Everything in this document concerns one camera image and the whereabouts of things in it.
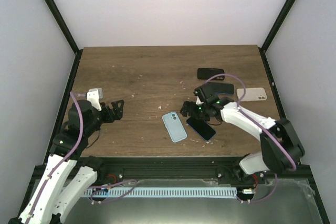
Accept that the light blue phone case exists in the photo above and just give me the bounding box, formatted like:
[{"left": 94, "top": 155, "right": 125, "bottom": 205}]
[{"left": 162, "top": 112, "right": 187, "bottom": 143}]

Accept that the dark blue phone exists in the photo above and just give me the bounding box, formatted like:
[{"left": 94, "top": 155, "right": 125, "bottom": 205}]
[{"left": 210, "top": 82, "right": 234, "bottom": 95}]

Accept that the white phone case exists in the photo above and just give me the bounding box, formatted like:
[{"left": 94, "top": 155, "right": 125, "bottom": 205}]
[{"left": 236, "top": 88, "right": 267, "bottom": 102}]

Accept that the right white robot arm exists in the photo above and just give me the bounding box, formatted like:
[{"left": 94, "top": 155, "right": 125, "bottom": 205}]
[{"left": 180, "top": 97, "right": 305, "bottom": 184}]

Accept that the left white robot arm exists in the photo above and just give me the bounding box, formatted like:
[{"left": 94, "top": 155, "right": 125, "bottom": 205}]
[{"left": 9, "top": 100, "right": 124, "bottom": 223}]

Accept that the black phone case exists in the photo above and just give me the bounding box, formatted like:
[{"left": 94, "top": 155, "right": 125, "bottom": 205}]
[{"left": 197, "top": 68, "right": 225, "bottom": 80}]

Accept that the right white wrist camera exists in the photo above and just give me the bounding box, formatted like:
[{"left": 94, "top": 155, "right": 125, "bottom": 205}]
[{"left": 194, "top": 82, "right": 219, "bottom": 105}]

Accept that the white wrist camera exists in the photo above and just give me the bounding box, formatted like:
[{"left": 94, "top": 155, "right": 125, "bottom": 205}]
[
  {"left": 194, "top": 82, "right": 219, "bottom": 105},
  {"left": 86, "top": 88, "right": 103, "bottom": 111}
]

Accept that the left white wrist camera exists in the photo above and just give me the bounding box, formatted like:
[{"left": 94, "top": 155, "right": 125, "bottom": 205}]
[{"left": 86, "top": 88, "right": 103, "bottom": 111}]

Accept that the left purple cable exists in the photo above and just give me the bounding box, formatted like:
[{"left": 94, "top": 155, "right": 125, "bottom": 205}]
[{"left": 26, "top": 91, "right": 89, "bottom": 219}]

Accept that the black aluminium frame rail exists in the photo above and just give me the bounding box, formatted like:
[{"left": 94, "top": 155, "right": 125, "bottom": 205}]
[{"left": 34, "top": 156, "right": 310, "bottom": 183}]

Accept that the light blue slotted cable duct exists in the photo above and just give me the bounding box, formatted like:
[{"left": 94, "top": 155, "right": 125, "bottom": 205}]
[{"left": 93, "top": 187, "right": 237, "bottom": 199}]

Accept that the left black frame post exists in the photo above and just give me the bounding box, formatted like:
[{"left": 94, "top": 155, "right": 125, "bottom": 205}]
[{"left": 44, "top": 0, "right": 80, "bottom": 55}]

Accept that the black frame post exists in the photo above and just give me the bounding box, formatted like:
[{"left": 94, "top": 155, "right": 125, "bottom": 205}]
[
  {"left": 261, "top": 0, "right": 296, "bottom": 52},
  {"left": 44, "top": 0, "right": 80, "bottom": 55}
]

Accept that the right black frame post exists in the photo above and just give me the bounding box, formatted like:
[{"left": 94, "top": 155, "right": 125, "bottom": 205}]
[{"left": 261, "top": 0, "right": 296, "bottom": 52}]

